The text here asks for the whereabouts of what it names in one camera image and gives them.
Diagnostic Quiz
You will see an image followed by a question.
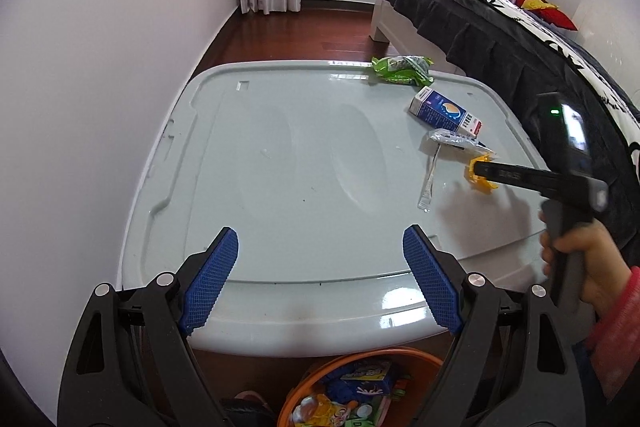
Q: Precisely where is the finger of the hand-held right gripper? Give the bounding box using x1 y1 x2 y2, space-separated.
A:
472 159 551 200

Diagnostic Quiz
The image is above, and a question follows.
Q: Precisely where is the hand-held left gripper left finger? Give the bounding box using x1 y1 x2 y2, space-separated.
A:
57 227 239 427

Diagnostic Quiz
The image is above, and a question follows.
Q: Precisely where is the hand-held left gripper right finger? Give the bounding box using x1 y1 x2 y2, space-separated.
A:
402 224 593 427

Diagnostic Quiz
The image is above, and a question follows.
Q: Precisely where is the yellow plastic piece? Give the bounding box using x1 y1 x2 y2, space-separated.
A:
467 154 499 196

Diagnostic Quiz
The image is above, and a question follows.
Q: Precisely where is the blue milk carton box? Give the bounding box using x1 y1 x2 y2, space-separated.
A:
327 357 396 400

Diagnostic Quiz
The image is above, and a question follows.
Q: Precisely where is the orange bin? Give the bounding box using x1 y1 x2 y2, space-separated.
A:
276 347 446 427

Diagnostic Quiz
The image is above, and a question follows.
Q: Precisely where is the person's right forearm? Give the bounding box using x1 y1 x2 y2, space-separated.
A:
572 267 640 408

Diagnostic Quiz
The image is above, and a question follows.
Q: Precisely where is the person's right hand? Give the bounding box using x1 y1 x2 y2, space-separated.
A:
540 217 632 323

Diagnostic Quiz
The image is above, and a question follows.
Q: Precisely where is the clear plastic wrapper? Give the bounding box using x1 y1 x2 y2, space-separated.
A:
417 128 493 212

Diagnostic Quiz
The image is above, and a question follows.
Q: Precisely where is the small blue drink carton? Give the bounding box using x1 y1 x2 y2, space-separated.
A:
409 88 485 138

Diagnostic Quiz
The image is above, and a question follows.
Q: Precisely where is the white printed bedspread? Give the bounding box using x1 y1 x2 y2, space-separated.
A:
380 0 640 152

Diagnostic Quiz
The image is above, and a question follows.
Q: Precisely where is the white plastic storage box lid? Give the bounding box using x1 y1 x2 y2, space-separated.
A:
120 59 561 360

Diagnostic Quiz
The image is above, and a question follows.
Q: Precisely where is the dark slipper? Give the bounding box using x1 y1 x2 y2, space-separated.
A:
220 389 278 427

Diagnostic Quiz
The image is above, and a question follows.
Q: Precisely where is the red yellow pillow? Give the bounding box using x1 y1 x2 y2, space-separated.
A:
515 0 578 31

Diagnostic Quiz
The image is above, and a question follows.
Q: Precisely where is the green snack wrapper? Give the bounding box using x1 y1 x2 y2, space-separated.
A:
371 55 435 86

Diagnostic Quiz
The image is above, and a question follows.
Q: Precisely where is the yellow wrapper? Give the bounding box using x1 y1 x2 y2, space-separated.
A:
300 394 361 427

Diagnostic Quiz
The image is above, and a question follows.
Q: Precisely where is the white bed frame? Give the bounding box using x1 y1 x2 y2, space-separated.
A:
371 0 468 75

